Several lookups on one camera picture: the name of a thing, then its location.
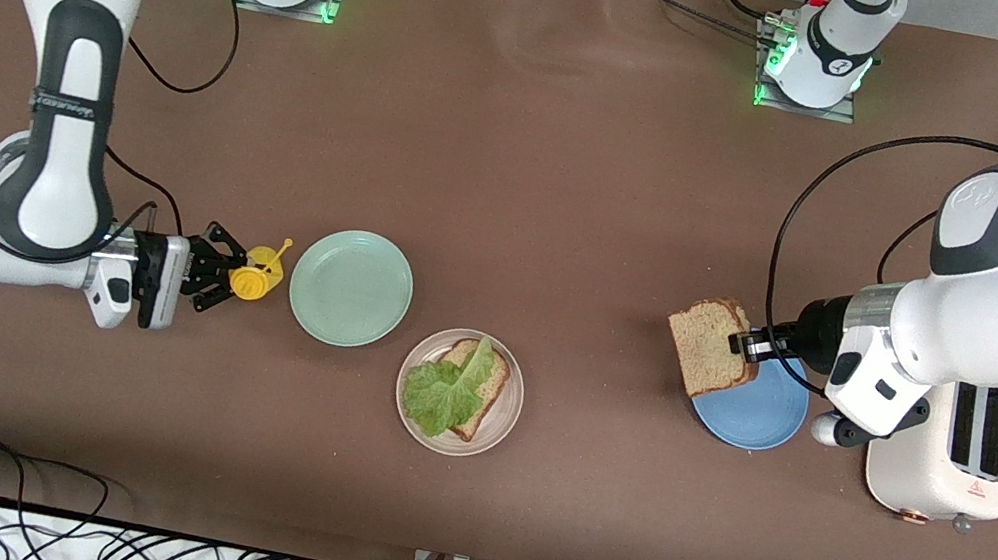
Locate green lettuce leaf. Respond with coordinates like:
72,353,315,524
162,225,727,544
396,325,498,446

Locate beige plate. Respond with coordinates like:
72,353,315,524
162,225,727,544
386,319,535,467

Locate black braided base cable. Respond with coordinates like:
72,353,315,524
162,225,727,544
593,0,785,52

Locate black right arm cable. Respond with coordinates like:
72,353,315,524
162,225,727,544
0,0,248,292

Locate mint green plate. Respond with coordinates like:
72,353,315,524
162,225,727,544
281,220,422,358

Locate yellow mustard squeeze bottle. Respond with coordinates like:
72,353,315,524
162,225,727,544
224,229,296,308

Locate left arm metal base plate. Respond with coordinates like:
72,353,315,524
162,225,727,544
747,15,871,126

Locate brown bread slice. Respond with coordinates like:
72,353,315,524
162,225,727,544
656,289,771,409
430,334,516,448

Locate white two-slot toaster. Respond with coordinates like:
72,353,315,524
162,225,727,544
856,364,998,540

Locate blue plate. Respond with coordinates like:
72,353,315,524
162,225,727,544
683,339,817,460

